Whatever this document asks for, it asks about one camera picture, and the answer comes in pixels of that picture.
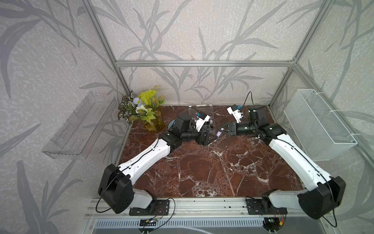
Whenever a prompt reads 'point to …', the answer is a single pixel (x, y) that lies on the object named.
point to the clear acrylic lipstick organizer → (210, 126)
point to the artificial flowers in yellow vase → (145, 107)
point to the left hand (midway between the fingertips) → (212, 135)
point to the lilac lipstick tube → (218, 134)
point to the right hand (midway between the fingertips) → (219, 128)
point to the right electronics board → (272, 224)
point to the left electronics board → (147, 222)
